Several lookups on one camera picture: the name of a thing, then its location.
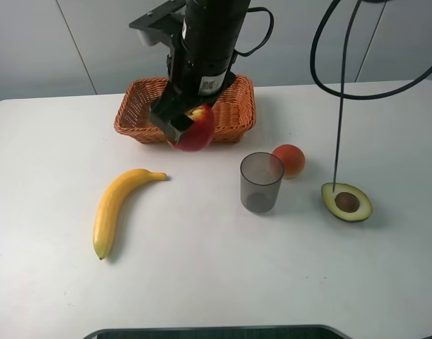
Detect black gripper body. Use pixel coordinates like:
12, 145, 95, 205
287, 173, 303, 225
150, 45, 236, 122

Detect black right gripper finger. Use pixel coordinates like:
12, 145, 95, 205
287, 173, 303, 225
170, 114, 194, 136

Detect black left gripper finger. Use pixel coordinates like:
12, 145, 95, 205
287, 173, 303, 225
150, 111, 181, 145

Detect red apple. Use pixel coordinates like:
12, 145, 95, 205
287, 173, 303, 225
167, 104, 215, 152

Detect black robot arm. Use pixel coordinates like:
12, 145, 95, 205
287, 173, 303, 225
138, 1, 249, 151

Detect orange wicker basket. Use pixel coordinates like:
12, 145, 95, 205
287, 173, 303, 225
114, 75, 256, 144

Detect translucent grey plastic cup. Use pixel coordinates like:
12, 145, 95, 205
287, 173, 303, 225
240, 152, 284, 214

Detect yellow banana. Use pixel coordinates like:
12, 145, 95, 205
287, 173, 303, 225
92, 169, 168, 260

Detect orange peach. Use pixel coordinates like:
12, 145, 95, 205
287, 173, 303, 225
272, 144, 306, 179

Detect halved avocado with pit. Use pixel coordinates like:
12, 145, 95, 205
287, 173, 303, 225
321, 182, 373, 222

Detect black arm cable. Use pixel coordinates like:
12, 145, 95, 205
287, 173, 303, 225
232, 6, 275, 64

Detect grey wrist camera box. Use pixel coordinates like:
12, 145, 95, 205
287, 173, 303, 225
128, 0, 186, 47

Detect thin black hanging cable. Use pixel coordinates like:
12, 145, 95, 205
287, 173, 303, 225
332, 0, 362, 194

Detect black looped cable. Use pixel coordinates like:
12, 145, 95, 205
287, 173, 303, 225
309, 0, 432, 101

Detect dark rounded base plate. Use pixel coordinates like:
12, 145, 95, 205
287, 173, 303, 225
86, 325, 347, 339

